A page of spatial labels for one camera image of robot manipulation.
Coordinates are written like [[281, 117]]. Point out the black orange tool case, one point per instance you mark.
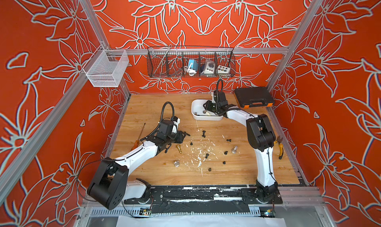
[[253, 97]]

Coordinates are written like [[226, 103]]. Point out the yellow handled pliers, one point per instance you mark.
[[278, 141]]

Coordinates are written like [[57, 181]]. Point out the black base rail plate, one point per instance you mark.
[[202, 193]]

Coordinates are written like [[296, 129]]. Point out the clear plastic wall bin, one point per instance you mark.
[[102, 72]]

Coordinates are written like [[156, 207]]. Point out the white plastic storage box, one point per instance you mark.
[[197, 109]]

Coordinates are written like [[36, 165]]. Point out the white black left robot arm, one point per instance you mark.
[[110, 184]]

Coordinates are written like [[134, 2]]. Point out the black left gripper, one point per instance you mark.
[[180, 138]]

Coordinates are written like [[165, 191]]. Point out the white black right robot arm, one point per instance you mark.
[[261, 138]]

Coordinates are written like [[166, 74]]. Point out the white dotted cube in basket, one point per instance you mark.
[[223, 70]]

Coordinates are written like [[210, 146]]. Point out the silver chess piece right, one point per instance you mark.
[[234, 150]]

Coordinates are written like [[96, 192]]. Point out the gold chess piece lying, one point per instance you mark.
[[179, 148]]

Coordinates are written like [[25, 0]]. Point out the orange handled screwdriver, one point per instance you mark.
[[137, 142]]

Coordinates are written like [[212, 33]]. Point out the black wire wall basket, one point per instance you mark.
[[172, 61]]

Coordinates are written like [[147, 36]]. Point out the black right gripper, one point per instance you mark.
[[208, 105]]

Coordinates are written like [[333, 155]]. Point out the teal box in basket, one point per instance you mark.
[[192, 66]]

